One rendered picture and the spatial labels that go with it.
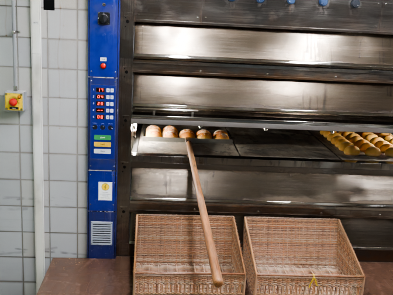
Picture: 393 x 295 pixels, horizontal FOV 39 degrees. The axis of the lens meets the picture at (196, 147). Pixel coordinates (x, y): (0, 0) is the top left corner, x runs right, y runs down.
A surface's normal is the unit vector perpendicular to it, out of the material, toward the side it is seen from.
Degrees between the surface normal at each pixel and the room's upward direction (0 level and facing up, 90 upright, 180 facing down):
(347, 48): 70
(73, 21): 90
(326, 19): 90
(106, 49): 90
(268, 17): 90
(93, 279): 0
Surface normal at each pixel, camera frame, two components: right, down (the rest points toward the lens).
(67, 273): 0.05, -0.97
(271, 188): 0.07, -0.11
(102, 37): 0.06, 0.25
